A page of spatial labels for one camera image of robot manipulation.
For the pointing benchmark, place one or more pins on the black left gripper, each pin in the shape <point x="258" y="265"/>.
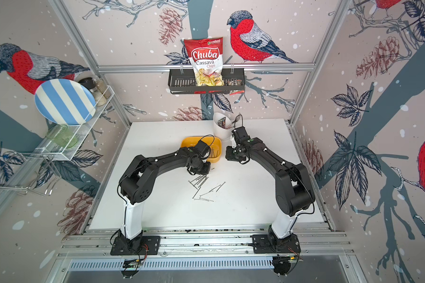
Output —
<point x="206" y="171"/>

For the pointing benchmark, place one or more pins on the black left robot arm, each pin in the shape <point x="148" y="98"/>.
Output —
<point x="136" y="184"/>

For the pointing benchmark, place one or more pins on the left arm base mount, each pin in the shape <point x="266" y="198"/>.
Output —
<point x="141" y="245"/>

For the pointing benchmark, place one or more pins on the clear wire dish rack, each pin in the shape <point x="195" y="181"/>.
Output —
<point x="59" y="157"/>

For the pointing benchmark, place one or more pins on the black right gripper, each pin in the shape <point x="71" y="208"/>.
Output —
<point x="228" y="156"/>

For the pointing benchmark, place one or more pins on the yellow plastic storage box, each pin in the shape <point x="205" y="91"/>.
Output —
<point x="214" y="143"/>

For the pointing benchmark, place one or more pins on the blue white striped plate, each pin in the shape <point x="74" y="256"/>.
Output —
<point x="65" y="102"/>

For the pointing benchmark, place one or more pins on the black wall basket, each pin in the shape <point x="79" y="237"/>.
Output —
<point x="184" y="82"/>

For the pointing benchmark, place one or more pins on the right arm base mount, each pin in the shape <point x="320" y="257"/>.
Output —
<point x="266" y="244"/>

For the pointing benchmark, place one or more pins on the steel nail pile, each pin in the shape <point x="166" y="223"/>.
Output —
<point x="197" y="183"/>

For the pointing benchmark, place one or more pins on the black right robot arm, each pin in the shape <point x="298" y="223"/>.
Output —
<point x="294" y="192"/>

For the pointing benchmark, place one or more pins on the white cutlery holder cup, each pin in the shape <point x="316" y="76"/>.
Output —
<point x="222" y="126"/>

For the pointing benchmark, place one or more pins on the red Chuba chips bag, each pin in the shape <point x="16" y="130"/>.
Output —
<point x="206" y="58"/>

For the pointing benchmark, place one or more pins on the dark lid spice jar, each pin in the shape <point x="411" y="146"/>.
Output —
<point x="89" y="83"/>

